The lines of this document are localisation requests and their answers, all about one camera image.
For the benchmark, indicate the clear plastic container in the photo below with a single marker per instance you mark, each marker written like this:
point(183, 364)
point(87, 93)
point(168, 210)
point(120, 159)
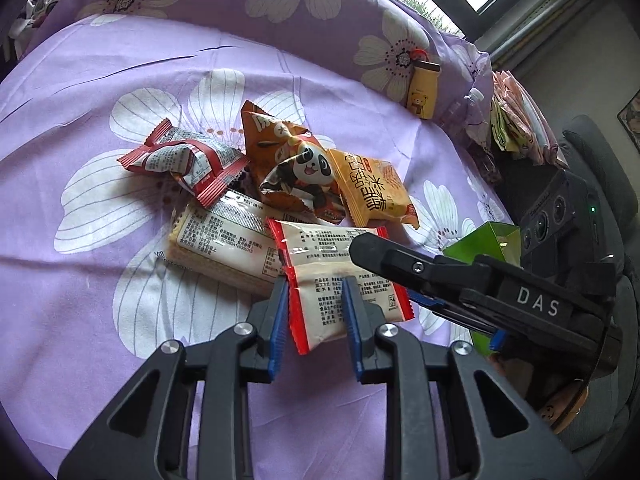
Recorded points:
point(487, 167)

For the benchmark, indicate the crumpled red-white snack packet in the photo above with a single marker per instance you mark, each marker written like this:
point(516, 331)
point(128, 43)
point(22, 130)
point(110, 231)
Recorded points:
point(175, 157)

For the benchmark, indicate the pile of folded cloths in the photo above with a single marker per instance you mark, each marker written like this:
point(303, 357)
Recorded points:
point(525, 120)

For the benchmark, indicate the framed wall picture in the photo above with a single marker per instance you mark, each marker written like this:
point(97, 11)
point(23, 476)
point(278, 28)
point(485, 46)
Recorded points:
point(631, 120)

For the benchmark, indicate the beige curtain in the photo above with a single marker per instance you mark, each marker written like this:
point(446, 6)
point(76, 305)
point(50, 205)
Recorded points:
point(540, 30)

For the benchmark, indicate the beige wafer packet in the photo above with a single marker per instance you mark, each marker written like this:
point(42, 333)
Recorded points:
point(220, 240)

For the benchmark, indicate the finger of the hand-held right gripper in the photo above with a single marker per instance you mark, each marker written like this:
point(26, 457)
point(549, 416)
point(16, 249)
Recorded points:
point(450, 312)
point(395, 260)

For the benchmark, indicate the red-edged white snack packet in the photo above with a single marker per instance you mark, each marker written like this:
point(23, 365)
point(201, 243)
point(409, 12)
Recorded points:
point(320, 310)

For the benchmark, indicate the grey sofa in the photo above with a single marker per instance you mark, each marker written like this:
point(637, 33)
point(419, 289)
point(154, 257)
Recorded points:
point(595, 155)

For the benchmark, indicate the orange panda snack packet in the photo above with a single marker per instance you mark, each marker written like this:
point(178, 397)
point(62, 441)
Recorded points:
point(295, 160)

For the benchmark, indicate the purple floral blanket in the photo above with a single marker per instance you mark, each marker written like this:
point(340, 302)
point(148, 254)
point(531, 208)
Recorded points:
point(100, 85)

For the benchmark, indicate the clear plastic water bottle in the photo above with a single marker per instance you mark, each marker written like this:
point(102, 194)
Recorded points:
point(462, 110)

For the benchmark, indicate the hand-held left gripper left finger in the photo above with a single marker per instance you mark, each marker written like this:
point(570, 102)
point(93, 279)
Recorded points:
point(277, 330)

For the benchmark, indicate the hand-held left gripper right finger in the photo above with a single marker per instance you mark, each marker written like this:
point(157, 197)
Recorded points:
point(350, 330)

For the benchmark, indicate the yellow bear-print bottle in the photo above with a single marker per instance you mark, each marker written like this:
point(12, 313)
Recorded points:
point(422, 90)

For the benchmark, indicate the orange-yellow snack packet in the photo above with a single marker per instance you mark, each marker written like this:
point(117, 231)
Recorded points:
point(370, 190)

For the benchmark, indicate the person's right forearm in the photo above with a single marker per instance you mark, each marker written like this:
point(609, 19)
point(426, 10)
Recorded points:
point(560, 405)

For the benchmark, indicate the green cardboard box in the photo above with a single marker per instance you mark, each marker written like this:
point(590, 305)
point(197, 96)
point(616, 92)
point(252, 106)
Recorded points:
point(480, 245)

